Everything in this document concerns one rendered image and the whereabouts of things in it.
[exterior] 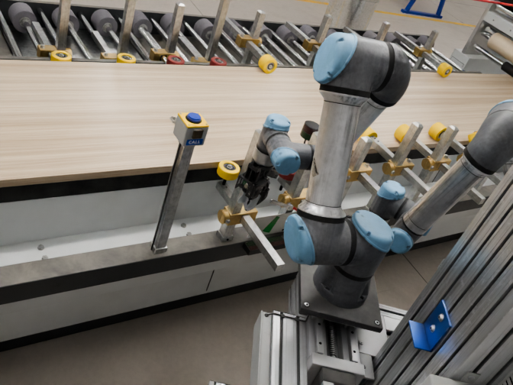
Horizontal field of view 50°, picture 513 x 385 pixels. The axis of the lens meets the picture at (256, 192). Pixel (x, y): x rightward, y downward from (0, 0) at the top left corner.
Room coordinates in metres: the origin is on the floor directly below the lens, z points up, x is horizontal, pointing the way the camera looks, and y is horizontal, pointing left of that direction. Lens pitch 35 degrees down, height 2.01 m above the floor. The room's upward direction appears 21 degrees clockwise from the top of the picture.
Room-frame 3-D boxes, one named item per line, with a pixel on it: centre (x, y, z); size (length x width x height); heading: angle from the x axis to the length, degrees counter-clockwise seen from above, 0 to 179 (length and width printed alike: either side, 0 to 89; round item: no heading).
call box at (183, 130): (1.34, 0.24, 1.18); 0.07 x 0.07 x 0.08; 43
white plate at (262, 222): (1.65, -0.12, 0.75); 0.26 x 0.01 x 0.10; 133
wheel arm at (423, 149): (2.22, -0.72, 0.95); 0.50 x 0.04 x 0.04; 43
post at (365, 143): (1.86, -0.31, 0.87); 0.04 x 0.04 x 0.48; 43
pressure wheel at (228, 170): (1.66, 0.12, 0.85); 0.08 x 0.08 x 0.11
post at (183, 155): (1.34, 0.24, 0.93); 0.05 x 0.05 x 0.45; 43
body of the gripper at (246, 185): (1.43, 0.02, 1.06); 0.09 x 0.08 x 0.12; 155
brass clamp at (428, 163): (2.22, -0.69, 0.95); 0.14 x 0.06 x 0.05; 133
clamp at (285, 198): (1.71, -0.14, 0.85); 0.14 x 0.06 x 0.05; 133
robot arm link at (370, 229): (1.11, -0.29, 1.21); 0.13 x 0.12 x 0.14; 117
